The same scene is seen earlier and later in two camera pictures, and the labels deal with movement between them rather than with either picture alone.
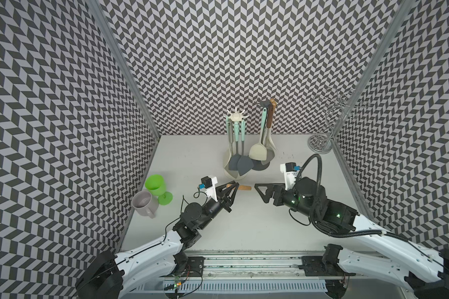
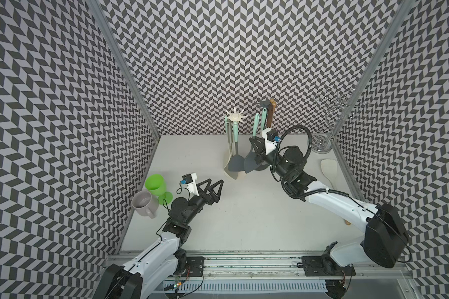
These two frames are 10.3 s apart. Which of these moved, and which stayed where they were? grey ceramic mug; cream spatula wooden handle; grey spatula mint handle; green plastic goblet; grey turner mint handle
Moved: grey spatula mint handle; cream spatula wooden handle
Stayed: grey ceramic mug; grey turner mint handle; green plastic goblet
